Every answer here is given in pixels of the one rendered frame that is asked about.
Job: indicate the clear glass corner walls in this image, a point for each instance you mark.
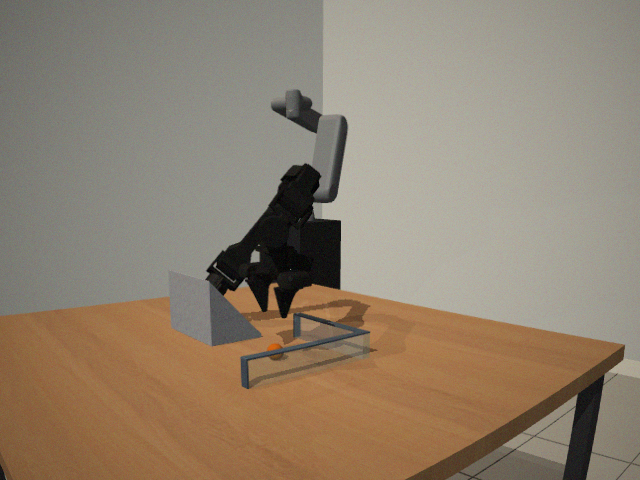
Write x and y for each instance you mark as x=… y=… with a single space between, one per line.
x=276 y=368

